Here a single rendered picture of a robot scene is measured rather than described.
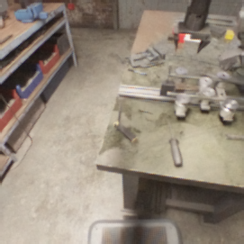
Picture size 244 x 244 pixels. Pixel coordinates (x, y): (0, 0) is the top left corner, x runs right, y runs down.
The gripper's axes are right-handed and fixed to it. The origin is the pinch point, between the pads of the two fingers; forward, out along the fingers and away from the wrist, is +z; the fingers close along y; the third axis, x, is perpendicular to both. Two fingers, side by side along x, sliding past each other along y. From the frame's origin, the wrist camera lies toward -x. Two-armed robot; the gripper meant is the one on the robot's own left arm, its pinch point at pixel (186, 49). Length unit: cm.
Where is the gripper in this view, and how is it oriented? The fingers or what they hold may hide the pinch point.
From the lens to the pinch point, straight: 74.2
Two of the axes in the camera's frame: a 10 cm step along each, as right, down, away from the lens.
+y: -9.8, -1.3, 1.4
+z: 0.5, 5.1, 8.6
